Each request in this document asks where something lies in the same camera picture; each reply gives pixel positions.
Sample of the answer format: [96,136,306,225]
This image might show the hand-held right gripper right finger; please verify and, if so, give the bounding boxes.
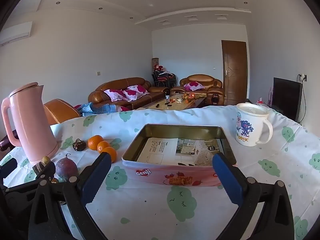
[212,152,295,240]

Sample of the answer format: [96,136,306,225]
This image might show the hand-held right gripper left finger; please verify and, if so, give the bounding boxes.
[28,152,113,240]

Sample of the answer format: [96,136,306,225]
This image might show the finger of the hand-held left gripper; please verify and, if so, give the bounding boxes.
[0,157,18,180]
[35,162,56,183]

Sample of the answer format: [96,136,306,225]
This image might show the purple passion fruit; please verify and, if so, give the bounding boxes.
[55,154,79,182]

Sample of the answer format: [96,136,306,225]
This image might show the orange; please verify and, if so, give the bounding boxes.
[87,135,104,151]
[97,141,111,153]
[101,147,117,163]

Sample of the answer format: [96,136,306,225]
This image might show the dark brown mangosteen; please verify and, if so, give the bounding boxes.
[72,139,87,152]

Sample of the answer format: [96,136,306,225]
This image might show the pink tin box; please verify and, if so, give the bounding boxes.
[122,124,237,187]

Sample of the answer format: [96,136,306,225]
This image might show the dark red wooden furniture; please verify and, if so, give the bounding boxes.
[0,130,22,152]

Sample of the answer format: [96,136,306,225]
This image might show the pink electric kettle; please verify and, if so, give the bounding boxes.
[1,82,59,162]

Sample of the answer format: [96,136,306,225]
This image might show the white cartoon mug with lid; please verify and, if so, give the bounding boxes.
[235,102,273,147]

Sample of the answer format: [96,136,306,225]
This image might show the white cloud print tablecloth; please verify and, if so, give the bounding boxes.
[0,105,320,240]

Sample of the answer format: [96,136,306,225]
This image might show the orange leather chair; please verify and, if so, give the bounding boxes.
[43,99,82,125]

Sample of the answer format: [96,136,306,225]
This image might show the blue plaid blanket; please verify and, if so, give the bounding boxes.
[75,102,130,117]

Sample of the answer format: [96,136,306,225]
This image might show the printed paper sheet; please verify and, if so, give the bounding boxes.
[136,137,224,167]

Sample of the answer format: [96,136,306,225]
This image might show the pink floral pillow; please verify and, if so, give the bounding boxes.
[124,85,150,101]
[184,82,205,91]
[104,89,128,102]

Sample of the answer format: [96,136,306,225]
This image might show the wooden coffee table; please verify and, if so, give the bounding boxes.
[136,94,207,112]

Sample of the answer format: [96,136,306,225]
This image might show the brown leather sofa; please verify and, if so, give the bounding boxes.
[88,77,170,110]

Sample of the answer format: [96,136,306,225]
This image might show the black television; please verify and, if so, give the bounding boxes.
[271,77,303,123]

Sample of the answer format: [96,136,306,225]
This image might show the brown leather armchair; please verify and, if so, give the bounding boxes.
[171,74,225,105]

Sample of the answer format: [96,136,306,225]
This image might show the brown wooden door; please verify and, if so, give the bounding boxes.
[221,40,248,105]

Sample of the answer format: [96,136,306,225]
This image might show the stacked black chairs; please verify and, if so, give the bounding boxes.
[152,70,177,89]

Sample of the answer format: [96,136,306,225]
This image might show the white air conditioner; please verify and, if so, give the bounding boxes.
[0,21,33,47]

